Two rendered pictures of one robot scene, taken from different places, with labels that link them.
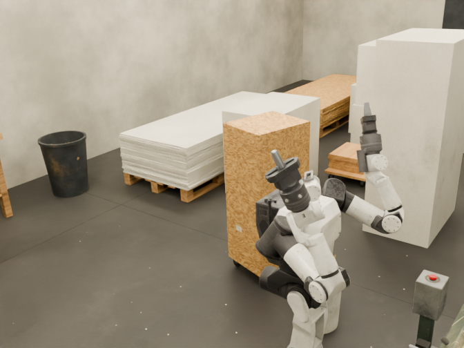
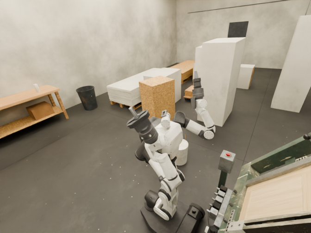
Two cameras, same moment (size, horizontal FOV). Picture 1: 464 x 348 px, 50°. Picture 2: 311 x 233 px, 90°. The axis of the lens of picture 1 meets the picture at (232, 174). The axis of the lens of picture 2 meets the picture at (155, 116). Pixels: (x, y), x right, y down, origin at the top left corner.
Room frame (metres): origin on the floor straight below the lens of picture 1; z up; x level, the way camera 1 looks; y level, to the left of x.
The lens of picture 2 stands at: (0.83, -0.27, 2.08)
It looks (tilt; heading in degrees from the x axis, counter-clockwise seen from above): 30 degrees down; 2
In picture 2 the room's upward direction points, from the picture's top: 5 degrees counter-clockwise
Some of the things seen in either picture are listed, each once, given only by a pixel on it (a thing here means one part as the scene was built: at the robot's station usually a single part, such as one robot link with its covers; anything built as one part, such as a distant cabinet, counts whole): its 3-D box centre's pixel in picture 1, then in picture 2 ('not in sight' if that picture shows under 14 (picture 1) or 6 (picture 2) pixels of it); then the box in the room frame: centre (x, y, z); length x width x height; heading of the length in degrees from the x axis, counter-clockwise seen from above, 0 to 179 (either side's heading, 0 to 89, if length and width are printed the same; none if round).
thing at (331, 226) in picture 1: (297, 230); (160, 139); (1.84, -0.27, 1.28); 0.34 x 0.30 x 0.36; 142
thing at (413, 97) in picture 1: (419, 134); (219, 82); (4.28, -1.72, 0.88); 0.90 x 0.60 x 1.75; 143
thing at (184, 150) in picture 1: (219, 137); (145, 85); (6.13, 0.14, 0.31); 2.46 x 1.04 x 0.63; 143
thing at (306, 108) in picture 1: (273, 145); (163, 88); (5.29, -0.47, 0.48); 1.00 x 0.64 x 0.95; 143
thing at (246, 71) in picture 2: not in sight; (242, 76); (6.17, -3.28, 0.36); 0.58 x 0.45 x 0.72; 53
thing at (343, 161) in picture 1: (355, 163); (194, 94); (5.42, -1.45, 0.15); 0.61 x 0.51 x 0.31; 143
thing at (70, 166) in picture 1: (66, 164); (88, 98); (5.33, 1.89, 0.33); 0.52 x 0.52 x 0.65
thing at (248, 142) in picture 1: (266, 197); (158, 111); (3.57, -0.27, 0.63); 0.50 x 0.42 x 1.25; 126
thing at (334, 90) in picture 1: (327, 101); (185, 70); (8.16, -1.65, 0.22); 2.46 x 1.04 x 0.44; 143
